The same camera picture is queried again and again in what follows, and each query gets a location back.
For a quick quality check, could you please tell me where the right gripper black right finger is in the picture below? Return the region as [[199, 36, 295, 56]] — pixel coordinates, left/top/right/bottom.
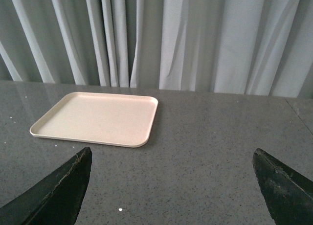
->
[[252, 148, 313, 225]]

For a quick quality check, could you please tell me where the grey pleated curtain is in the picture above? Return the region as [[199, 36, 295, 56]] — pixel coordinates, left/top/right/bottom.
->
[[0, 0, 313, 98]]

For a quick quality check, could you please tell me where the beige rectangular tray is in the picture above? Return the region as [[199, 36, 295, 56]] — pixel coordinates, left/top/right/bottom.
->
[[30, 92, 158, 148]]

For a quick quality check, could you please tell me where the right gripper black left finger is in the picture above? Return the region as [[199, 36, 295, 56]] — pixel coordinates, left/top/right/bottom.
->
[[0, 147, 92, 225]]

